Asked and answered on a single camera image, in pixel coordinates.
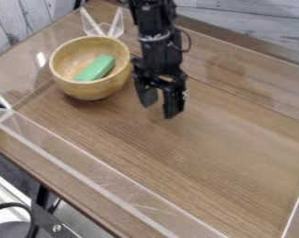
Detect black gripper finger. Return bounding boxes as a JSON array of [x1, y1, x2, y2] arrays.
[[133, 74, 159, 108], [164, 84, 185, 119]]

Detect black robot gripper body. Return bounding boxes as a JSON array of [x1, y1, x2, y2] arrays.
[[132, 29, 187, 93]]

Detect green rectangular block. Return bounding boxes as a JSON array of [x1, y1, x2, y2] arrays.
[[73, 54, 115, 82]]

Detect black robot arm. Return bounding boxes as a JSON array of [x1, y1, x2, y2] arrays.
[[128, 0, 191, 119]]

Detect brown wooden bowl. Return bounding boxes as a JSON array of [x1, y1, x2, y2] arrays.
[[49, 36, 132, 100]]

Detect clear acrylic tray walls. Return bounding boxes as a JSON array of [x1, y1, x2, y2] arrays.
[[0, 14, 299, 238]]

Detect black table leg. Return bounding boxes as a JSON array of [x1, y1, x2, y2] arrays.
[[36, 185, 51, 208]]

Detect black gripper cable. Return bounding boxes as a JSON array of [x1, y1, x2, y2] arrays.
[[167, 27, 193, 53]]

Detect dark metal floor bracket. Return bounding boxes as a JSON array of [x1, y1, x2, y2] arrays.
[[29, 204, 81, 238]]

